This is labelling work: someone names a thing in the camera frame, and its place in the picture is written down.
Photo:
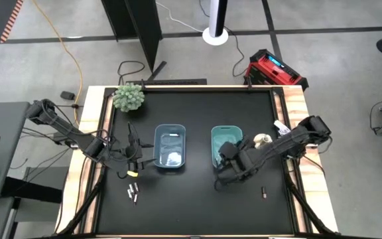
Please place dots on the black power strip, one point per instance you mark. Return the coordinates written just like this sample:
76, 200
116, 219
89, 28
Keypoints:
174, 81

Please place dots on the dark grey partition panel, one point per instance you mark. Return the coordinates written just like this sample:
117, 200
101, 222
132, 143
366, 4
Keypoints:
138, 23

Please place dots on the black power adapter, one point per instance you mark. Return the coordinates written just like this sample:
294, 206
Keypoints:
67, 95

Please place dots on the white black pole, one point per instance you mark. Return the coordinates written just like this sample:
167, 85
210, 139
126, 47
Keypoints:
218, 16

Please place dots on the green spiky plant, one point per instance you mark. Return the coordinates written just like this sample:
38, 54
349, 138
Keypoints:
128, 97

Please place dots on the teal plastic bin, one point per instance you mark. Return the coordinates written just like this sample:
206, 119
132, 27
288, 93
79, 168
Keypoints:
225, 134

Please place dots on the red black power station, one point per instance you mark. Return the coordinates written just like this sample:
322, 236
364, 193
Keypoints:
274, 70

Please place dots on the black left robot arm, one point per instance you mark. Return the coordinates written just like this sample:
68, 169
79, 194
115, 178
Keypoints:
61, 127

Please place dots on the dark copper-ended battery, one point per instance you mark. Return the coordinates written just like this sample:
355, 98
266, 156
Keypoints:
264, 192

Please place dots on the small yellow object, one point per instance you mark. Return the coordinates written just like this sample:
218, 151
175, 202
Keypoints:
132, 173

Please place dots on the white paper tag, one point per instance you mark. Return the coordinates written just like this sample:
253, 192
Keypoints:
281, 127

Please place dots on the white round pole base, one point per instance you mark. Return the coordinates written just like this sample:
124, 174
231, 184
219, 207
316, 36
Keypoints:
215, 39

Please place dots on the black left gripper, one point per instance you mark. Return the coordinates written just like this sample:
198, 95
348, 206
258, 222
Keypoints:
128, 157

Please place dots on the cream lumpy object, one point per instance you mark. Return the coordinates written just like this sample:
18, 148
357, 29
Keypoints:
262, 140

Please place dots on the grey desk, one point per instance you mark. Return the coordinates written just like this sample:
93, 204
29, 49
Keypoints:
5, 149

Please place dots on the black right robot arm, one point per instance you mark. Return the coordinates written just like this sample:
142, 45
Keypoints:
290, 139

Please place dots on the silver black AA battery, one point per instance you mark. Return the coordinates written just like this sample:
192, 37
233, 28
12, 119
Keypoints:
130, 188
173, 135
129, 194
136, 187
135, 198

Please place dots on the blue plastic bin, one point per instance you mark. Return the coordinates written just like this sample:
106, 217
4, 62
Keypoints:
169, 152

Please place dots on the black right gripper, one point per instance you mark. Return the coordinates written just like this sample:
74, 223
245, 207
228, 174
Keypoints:
242, 162

